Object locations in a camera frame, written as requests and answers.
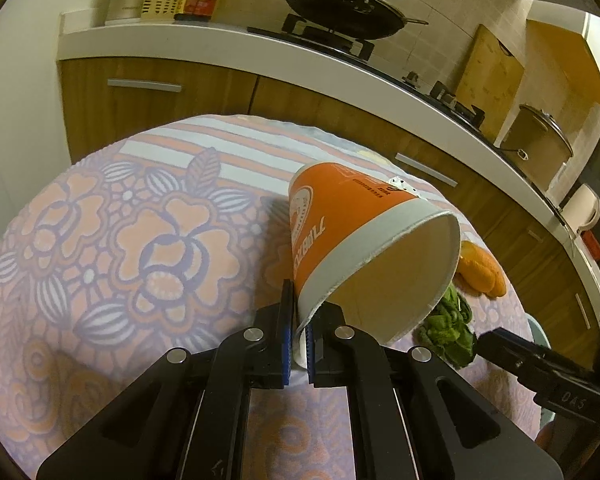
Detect orange vegetable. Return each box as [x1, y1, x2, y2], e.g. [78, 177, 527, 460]
[455, 241, 507, 297]

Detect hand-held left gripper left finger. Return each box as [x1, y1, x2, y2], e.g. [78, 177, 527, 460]
[37, 280, 297, 480]

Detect red box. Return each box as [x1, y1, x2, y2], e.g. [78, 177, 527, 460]
[580, 230, 600, 263]

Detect white wall cabinet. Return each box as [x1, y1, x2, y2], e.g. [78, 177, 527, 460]
[525, 10, 600, 113]

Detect black gas stove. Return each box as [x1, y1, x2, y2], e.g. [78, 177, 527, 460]
[247, 10, 486, 133]

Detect black wok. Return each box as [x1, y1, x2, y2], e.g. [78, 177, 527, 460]
[280, 0, 432, 42]

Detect floral patterned cloth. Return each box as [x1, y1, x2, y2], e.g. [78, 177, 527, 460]
[0, 114, 546, 480]

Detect wooden cutting board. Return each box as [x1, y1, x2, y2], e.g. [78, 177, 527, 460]
[454, 24, 526, 141]

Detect white electric kettle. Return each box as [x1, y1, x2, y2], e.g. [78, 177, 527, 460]
[562, 183, 600, 233]

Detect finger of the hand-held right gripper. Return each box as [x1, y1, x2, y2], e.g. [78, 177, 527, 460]
[474, 327, 600, 413]

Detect green vegetable leaves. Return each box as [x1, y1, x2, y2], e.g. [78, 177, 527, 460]
[414, 282, 478, 367]

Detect orange paper cup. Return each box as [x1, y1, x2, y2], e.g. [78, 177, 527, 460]
[287, 160, 462, 368]

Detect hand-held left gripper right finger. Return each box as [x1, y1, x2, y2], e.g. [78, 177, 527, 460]
[305, 305, 565, 480]

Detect steel pot with lid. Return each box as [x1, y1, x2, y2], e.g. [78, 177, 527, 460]
[497, 104, 575, 192]

